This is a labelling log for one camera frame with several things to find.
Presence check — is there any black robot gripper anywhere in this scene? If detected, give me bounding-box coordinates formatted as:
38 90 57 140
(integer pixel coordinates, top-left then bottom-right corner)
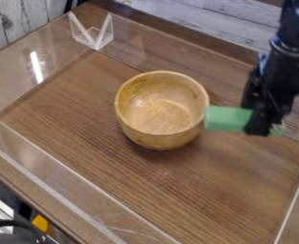
240 37 299 137

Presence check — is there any green rectangular block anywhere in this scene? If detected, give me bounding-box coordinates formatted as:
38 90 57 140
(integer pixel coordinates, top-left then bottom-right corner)
204 105 286 138

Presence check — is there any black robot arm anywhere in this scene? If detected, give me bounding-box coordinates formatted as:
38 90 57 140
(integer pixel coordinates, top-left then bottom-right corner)
240 0 299 136

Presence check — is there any brown wooden bowl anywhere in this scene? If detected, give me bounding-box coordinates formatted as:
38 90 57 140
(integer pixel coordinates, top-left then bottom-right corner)
114 71 209 151

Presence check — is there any clear acrylic corner bracket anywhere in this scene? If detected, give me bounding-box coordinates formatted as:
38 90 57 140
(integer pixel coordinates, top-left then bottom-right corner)
67 12 114 51

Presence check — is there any clear acrylic tray wall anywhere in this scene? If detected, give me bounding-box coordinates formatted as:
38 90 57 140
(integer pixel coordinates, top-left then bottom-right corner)
0 120 180 244

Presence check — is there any black cable bottom left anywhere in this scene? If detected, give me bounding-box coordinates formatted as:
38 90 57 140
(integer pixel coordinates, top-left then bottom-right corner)
0 218 46 244

